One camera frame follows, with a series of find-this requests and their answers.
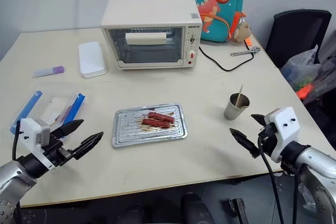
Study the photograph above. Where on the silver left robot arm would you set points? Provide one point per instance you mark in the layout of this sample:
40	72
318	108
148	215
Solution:
14	172

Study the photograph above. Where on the black bracket under table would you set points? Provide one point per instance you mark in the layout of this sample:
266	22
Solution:
239	211

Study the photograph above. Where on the ribbed metal baking tray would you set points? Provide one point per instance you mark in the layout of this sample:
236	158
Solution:
126	134

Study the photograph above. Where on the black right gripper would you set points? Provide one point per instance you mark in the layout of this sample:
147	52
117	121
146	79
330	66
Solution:
269	140

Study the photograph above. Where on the clear case with purple cap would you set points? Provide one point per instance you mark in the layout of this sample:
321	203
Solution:
47	72

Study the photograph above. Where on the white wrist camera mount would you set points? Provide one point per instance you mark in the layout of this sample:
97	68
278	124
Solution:
284	127
28	132

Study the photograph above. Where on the clear plastic bag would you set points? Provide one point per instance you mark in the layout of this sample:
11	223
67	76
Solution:
302	66

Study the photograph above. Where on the teal dinosaur backpack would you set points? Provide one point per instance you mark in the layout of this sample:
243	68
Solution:
223	22

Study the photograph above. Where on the black office chair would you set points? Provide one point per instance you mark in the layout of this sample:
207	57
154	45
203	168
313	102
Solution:
296	32

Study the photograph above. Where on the orange item in bag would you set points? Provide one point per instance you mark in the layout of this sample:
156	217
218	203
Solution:
304	91

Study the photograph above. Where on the white rectangular lidded box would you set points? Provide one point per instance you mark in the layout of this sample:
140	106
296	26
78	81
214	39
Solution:
92	58

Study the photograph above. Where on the clear bag with blue edges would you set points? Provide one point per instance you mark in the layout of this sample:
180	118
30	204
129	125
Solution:
56	104

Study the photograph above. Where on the cream toaster oven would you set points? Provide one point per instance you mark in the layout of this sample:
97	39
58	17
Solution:
147	11

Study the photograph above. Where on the metal cup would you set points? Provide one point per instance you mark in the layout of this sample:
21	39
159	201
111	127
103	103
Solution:
232	112

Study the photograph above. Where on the red grilled sausage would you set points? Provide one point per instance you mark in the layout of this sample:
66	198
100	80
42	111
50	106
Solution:
161	116
155	122

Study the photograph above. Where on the silver adjustable wrench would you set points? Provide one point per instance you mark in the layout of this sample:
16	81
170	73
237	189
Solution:
242	52

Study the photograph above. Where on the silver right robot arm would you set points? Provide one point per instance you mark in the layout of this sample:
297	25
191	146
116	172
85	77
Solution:
313	159

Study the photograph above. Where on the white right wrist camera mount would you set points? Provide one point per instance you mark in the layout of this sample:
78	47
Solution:
284	127

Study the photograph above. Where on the orange tag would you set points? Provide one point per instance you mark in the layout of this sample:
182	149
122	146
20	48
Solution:
249	43

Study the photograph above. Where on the white stick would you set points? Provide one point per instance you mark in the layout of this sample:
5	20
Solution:
239	95

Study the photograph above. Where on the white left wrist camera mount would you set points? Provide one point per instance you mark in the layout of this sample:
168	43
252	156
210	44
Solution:
28	132

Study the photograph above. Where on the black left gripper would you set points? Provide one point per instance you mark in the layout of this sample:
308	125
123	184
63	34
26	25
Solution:
54	148

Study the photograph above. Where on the brown plush bear charm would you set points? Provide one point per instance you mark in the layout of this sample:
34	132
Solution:
242	31

